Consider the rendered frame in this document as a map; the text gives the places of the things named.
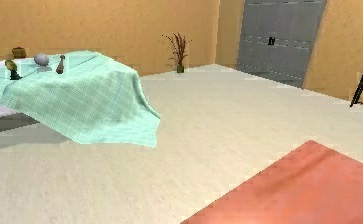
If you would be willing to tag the white bed with mint blanket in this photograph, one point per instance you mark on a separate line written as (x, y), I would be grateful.
(85, 100)

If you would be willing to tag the grey room door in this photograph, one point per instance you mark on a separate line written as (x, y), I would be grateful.
(279, 40)

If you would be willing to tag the grey round ball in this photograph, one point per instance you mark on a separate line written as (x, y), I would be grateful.
(41, 59)

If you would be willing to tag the olive green statuette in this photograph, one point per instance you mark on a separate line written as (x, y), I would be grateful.
(12, 68)

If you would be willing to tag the brown baseball bat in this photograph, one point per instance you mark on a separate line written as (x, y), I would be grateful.
(60, 65)

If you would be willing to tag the red cloth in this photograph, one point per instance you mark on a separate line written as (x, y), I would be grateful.
(299, 190)

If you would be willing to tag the brown olive box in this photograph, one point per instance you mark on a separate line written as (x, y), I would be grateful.
(18, 52)

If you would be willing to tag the red twig house plant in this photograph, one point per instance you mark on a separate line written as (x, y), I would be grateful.
(179, 50)

